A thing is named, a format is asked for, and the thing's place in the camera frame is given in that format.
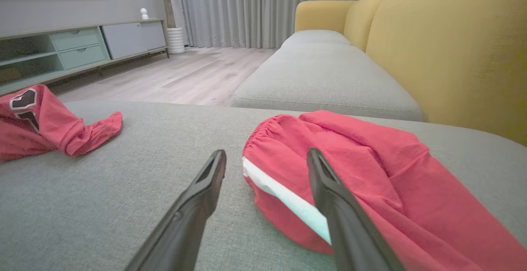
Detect green potted tree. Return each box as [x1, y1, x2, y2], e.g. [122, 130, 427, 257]
[159, 0, 177, 29]

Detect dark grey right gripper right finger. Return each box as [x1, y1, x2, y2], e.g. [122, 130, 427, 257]
[306, 147, 406, 271]

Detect yellow sofa end armrest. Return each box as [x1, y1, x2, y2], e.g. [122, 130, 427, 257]
[294, 0, 357, 34]

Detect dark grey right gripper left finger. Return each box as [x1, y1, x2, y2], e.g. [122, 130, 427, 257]
[124, 150, 227, 271]

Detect grey and green TV cabinet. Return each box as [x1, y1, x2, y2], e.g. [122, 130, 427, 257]
[0, 19, 170, 97]

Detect narrow yellow sofa back cushion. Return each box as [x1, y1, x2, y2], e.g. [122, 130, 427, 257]
[343, 0, 390, 52]

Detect red shorts with white stripe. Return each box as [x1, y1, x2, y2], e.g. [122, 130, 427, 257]
[242, 110, 527, 271]

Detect red cloth with white trim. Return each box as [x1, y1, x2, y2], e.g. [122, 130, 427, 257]
[0, 84, 123, 162]

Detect short grey sofa seat cushion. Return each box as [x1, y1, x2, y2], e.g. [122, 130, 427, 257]
[280, 30, 353, 49]

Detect white ribbed planter pot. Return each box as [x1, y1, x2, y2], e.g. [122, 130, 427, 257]
[167, 27, 187, 54]

